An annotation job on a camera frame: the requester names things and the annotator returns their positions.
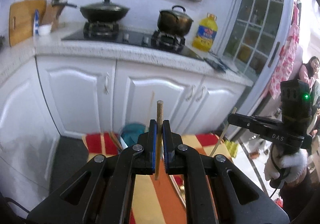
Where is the black wok with lid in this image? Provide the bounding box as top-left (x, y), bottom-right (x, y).
top-left (80, 0), bottom-right (130, 23)

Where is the white gloved hand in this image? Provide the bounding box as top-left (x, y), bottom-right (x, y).
top-left (264, 144), bottom-right (308, 183)

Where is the white small bowl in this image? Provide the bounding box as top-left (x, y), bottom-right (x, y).
top-left (38, 24), bottom-right (52, 36)

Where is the white cabinet door left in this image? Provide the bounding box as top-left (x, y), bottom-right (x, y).
top-left (36, 56), bottom-right (116, 138)

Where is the yellow cooking oil bottle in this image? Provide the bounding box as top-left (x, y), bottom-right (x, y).
top-left (192, 13), bottom-right (218, 52)

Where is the glass pane door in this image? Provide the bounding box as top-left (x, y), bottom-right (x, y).
top-left (222, 0), bottom-right (286, 76)

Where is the white cabinet door middle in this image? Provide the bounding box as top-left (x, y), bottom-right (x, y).
top-left (113, 61), bottom-right (202, 132)

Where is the wooden cutting board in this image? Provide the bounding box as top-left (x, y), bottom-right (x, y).
top-left (9, 0), bottom-right (47, 47)

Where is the colourful orange yellow mat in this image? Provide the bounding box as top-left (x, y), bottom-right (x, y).
top-left (81, 132), bottom-right (234, 224)

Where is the brown wooden handled utensil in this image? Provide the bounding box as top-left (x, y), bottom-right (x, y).
top-left (109, 132), bottom-right (123, 151)

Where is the light chopstick in holder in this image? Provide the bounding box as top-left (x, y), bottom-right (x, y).
top-left (146, 90), bottom-right (155, 126)

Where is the pink floral cloth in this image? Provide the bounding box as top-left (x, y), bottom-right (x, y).
top-left (268, 2), bottom-right (300, 100)

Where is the teal white utensil holder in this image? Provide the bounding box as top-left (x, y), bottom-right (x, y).
top-left (119, 123), bottom-right (147, 147)

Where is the black gas stove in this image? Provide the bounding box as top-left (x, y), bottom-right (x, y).
top-left (62, 22), bottom-right (202, 60)

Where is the dark stock pot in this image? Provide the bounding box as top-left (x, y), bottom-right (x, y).
top-left (157, 5), bottom-right (193, 38)

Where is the white cabinet door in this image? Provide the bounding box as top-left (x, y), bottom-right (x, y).
top-left (36, 56), bottom-right (116, 138)
top-left (171, 76), bottom-right (245, 135)
top-left (113, 61), bottom-right (202, 132)

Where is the wooden chopstick long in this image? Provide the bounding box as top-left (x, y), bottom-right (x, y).
top-left (155, 100), bottom-right (163, 181)

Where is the wooden knife block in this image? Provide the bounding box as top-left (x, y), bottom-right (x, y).
top-left (41, 0), bottom-right (63, 31)

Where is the person in pink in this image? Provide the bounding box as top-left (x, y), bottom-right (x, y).
top-left (298, 56), bottom-right (319, 90)

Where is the white cabinet door right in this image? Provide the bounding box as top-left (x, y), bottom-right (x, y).
top-left (171, 76), bottom-right (245, 135)

